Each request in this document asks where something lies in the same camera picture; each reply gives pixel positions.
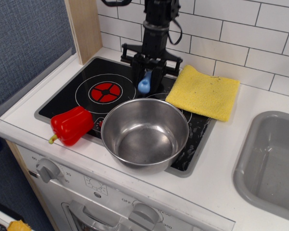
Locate yellow black object bottom left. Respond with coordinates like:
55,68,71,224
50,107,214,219
0,220,32,231

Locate grey oven knob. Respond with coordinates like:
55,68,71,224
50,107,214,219
36,158,60,183
129,203,159,227

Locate red toy bell pepper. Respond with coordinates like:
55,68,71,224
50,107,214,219
49,106,94,146

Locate stainless steel bowl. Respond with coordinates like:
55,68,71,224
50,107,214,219
101,98,189,175

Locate white toy oven front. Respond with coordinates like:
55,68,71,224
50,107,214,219
18,146,235,231

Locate grey left oven knob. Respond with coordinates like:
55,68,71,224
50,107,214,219
36,158,60,183

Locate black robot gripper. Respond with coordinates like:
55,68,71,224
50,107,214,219
121,26,183,91

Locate blue handled grey spoon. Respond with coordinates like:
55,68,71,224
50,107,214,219
137,71,152,94

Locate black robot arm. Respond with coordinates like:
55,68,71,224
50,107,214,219
121,0,183,94

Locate grey oven door handle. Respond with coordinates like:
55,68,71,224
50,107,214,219
68,200,130,231

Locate grey right oven knob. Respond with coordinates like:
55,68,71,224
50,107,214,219
129,203,159,227

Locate grey sink basin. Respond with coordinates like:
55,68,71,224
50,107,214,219
233,111,289,220

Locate yellow cloth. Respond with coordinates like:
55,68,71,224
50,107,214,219
166,65,240,122

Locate light wooden post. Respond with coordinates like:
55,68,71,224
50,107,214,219
65,0,103,65

